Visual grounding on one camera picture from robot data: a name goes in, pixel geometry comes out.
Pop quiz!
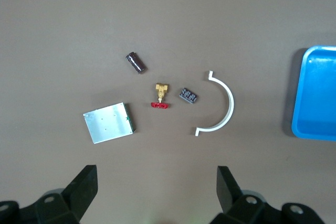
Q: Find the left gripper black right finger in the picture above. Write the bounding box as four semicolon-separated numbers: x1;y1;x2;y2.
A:
209;165;323;224

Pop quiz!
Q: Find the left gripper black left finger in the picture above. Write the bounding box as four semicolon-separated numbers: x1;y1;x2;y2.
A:
0;165;99;224

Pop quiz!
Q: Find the silver metal box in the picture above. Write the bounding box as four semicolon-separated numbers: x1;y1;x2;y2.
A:
82;102;137;145

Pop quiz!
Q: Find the small black terminal block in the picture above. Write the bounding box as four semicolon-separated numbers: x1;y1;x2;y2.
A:
178;87;198;105

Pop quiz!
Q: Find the blue plastic tray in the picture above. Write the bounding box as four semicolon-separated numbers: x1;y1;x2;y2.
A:
291;45;336;142

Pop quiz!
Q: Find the white curved bracket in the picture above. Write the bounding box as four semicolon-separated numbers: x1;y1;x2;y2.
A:
194;70;235;137

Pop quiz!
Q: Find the brass valve red handle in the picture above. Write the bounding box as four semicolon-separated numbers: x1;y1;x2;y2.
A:
150;82;171;109

